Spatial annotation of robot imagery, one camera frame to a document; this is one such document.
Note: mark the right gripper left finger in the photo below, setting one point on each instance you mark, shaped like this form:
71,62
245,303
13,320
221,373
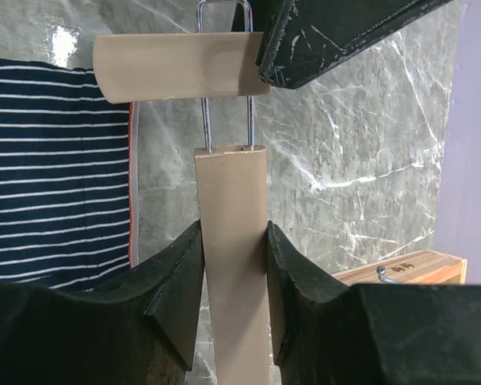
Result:
137,328

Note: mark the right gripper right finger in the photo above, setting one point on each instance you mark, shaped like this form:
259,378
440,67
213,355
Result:
325,332

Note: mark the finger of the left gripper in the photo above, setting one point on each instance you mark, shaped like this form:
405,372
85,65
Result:
302,40

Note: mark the striped navy underwear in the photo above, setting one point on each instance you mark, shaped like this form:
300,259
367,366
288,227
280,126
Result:
65,178

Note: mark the wooden clip hanger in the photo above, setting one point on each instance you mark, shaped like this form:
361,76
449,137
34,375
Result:
231,180

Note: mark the wooden drying rack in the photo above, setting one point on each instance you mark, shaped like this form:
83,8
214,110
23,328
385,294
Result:
421,267

